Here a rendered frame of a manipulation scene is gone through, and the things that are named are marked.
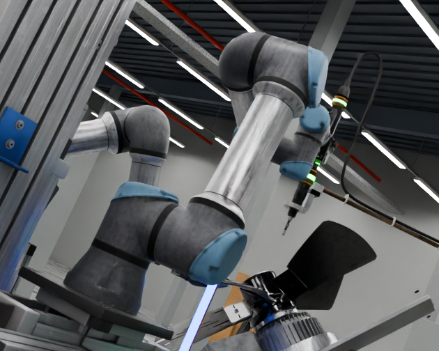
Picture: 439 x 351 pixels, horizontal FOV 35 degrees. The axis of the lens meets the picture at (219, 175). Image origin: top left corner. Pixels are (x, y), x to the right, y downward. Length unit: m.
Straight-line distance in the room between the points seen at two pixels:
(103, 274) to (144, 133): 0.57
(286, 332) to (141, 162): 0.63
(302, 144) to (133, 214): 0.63
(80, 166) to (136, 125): 6.91
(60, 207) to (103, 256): 7.37
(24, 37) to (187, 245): 0.45
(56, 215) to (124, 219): 7.36
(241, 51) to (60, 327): 0.65
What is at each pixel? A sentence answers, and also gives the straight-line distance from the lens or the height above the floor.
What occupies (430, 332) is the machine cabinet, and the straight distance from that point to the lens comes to 9.58.
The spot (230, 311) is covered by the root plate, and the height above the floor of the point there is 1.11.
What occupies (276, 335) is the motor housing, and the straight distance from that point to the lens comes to 2.01.
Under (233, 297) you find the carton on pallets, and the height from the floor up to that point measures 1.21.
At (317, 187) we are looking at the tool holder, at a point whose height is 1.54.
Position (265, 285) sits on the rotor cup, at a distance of 2.09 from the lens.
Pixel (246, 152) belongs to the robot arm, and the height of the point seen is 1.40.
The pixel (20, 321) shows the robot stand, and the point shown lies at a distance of 1.15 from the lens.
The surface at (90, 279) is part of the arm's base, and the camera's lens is 1.29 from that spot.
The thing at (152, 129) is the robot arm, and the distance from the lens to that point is 1.77.
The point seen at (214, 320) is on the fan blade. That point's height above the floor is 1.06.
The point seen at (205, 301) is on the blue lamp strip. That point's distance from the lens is 1.71.
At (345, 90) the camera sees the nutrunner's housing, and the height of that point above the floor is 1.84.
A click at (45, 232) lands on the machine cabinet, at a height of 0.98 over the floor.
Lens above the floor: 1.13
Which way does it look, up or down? 9 degrees up
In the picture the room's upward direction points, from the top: 24 degrees clockwise
